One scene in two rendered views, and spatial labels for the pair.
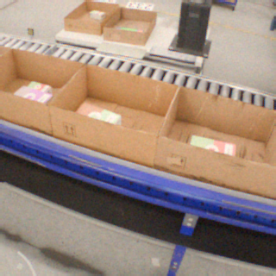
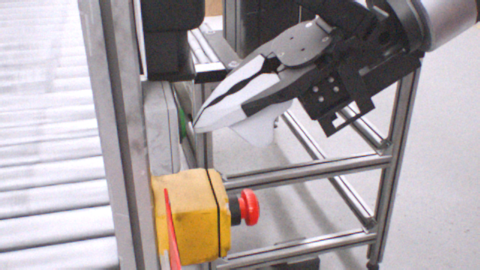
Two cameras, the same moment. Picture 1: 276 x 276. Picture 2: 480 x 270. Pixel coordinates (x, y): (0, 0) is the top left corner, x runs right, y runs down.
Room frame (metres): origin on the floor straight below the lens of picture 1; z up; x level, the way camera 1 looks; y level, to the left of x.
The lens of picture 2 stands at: (1.35, -1.19, 1.17)
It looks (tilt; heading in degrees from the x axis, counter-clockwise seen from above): 30 degrees down; 63
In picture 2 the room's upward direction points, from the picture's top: straight up
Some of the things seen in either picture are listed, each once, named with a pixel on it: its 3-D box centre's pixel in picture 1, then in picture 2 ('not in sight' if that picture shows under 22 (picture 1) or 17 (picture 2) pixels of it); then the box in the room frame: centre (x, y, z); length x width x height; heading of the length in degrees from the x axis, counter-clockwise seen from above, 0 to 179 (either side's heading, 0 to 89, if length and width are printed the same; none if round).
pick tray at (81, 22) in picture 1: (92, 16); not in sight; (2.15, 0.49, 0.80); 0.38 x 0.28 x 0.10; 169
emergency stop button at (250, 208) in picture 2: not in sight; (237, 208); (1.53, -0.83, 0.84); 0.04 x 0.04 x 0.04; 76
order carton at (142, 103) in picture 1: (116, 113); not in sight; (0.91, 0.13, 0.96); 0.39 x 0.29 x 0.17; 76
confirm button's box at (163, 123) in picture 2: not in sight; (162, 125); (1.46, -0.81, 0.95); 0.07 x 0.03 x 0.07; 76
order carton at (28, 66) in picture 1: (29, 89); not in sight; (1.01, 0.51, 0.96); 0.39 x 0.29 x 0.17; 76
